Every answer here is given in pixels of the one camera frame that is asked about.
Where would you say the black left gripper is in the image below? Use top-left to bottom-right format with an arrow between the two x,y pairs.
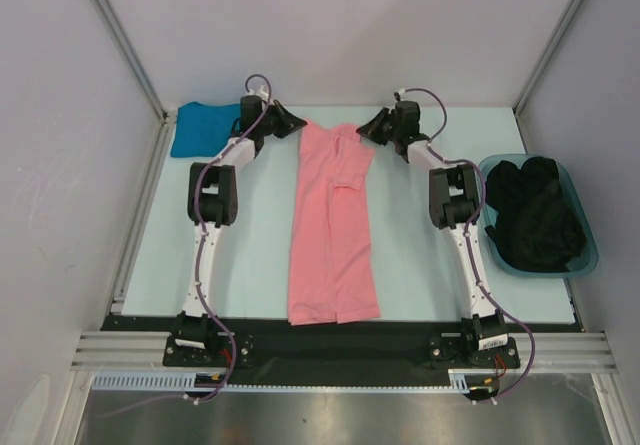
256,100 -> 305,140

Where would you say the pink t shirt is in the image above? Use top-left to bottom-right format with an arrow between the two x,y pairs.
287,122 -> 381,326

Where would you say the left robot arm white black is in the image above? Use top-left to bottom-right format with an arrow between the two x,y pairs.
168,95 -> 307,365

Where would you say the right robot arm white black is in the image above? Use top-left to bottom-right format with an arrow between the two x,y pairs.
357,99 -> 509,366

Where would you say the folded blue t shirt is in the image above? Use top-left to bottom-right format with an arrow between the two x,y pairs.
170,102 -> 240,158

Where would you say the black t shirt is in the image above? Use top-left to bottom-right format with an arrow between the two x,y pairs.
485,156 -> 587,273

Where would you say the teal plastic basket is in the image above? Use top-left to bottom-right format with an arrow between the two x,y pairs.
480,154 -> 599,279

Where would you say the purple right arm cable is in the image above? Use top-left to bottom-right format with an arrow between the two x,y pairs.
394,87 -> 539,406

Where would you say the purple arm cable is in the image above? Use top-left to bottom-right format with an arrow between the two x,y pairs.
94,74 -> 274,419
394,87 -> 539,406

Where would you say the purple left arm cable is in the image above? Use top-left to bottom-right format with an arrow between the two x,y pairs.
94,74 -> 274,419

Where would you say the left aluminium corner post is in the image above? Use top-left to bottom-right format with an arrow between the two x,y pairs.
90,0 -> 168,123

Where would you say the aluminium corner post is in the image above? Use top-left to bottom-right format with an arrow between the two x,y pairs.
90,0 -> 168,123
512,0 -> 586,119

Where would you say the right aluminium corner post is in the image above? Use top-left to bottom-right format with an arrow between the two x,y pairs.
512,0 -> 586,119

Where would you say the aluminium front frame rail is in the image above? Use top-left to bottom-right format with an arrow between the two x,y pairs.
71,331 -> 617,374

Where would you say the white slotted cable duct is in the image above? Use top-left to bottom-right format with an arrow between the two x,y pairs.
92,367 -> 501,394

